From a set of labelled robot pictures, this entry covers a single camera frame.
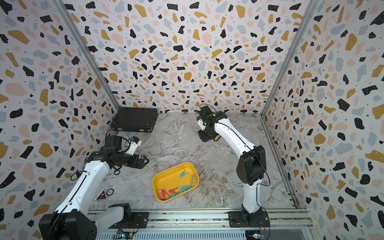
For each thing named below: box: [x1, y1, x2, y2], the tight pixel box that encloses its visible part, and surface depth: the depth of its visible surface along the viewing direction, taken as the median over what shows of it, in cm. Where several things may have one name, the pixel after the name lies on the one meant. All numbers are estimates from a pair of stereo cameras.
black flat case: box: [110, 107, 159, 133], surface depth 119 cm
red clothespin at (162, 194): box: [158, 189, 170, 200], surface depth 82 cm
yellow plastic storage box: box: [152, 162, 200, 202], surface depth 87 cm
